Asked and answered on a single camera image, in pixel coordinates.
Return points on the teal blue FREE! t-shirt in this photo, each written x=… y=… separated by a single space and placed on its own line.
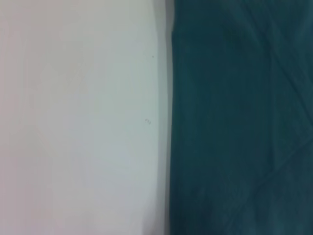
x=242 y=117

